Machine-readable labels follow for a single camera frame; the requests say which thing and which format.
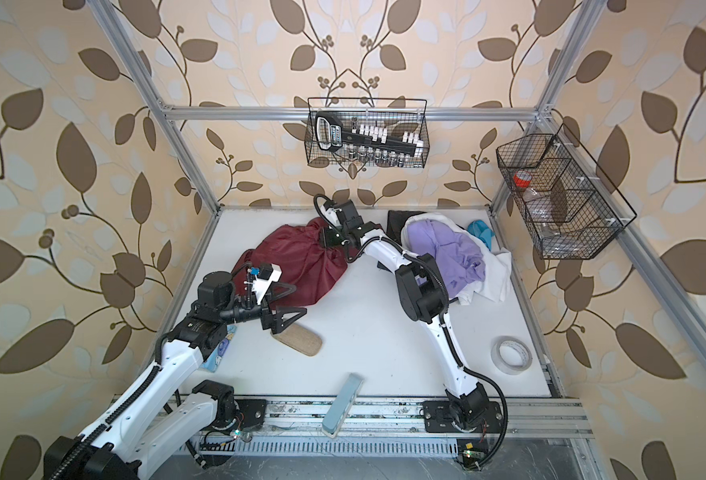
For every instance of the maroon cloth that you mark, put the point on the maroon cloth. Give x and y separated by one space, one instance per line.
304 260

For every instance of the aluminium front rail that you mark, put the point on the aluminium front rail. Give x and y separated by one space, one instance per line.
381 416

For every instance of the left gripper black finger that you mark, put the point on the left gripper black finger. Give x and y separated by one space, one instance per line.
284 317
279 290

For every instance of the black socket holder tool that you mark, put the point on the black socket holder tool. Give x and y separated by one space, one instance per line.
333 132

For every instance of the teal cloth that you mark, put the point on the teal cloth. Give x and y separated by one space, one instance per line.
481 230

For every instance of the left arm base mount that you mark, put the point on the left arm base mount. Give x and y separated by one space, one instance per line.
232 415

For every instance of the blue patterned small card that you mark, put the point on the blue patterned small card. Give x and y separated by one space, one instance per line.
214 360

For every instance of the black wire basket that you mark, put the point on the black wire basket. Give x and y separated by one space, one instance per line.
585 209
402 113

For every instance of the light blue rectangular block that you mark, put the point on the light blue rectangular block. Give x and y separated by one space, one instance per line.
339 409

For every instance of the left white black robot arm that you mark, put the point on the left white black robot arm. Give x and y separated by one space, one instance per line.
141 430

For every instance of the red capped plastic bottle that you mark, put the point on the red capped plastic bottle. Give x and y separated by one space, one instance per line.
531 196

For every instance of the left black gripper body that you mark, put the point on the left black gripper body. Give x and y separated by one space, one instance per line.
265 314

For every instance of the white tape roll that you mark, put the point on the white tape roll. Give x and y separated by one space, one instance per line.
511 356

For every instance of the back black wire basket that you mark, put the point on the back black wire basket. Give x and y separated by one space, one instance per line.
402 113

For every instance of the black cloth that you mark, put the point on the black cloth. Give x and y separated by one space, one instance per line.
396 221

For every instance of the right black wire basket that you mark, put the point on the right black wire basket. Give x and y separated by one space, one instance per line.
585 209

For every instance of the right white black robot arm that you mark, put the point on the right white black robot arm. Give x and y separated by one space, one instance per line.
476 403

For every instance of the white cloth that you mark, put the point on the white cloth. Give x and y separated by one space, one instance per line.
496 286

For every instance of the purple cloth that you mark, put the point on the purple cloth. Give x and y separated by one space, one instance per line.
459 259

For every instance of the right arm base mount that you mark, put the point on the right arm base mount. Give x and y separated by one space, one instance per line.
445 416

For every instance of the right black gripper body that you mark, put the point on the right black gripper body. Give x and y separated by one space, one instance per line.
339 234

